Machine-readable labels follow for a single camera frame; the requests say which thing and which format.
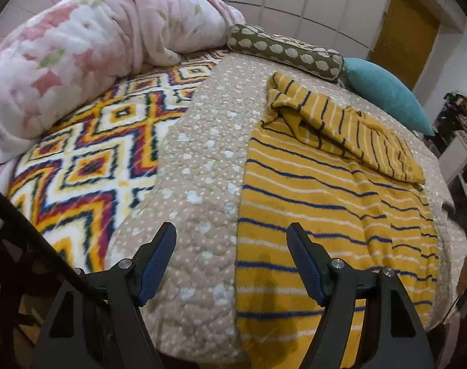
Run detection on teal cushion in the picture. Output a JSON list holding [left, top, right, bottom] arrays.
[[343, 58, 436, 137]]

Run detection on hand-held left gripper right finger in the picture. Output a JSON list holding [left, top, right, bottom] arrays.
[[286, 222, 436, 369]]

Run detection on wooden door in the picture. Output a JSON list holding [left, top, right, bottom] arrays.
[[370, 0, 442, 91]]

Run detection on yellow striped fleece garment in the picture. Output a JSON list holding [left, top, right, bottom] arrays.
[[233, 71, 440, 369]]

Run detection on rack of dark clothes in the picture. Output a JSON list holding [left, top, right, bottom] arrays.
[[433, 91, 467, 133]]

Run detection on beige quilted dotted bedspread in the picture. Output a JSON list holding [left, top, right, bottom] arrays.
[[108, 36, 467, 368]]

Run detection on geometric patterned fleece blanket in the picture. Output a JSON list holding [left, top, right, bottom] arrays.
[[5, 48, 228, 274]]

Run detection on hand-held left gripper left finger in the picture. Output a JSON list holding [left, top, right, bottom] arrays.
[[34, 222, 177, 369]]

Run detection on olive patterned bolster pillow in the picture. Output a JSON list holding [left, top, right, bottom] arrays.
[[226, 23, 345, 82]]

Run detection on white shelf cabinet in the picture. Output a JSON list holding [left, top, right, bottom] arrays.
[[438, 125, 467, 216]]

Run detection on pink floral comforter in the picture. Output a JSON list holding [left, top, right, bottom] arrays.
[[0, 0, 246, 166]]

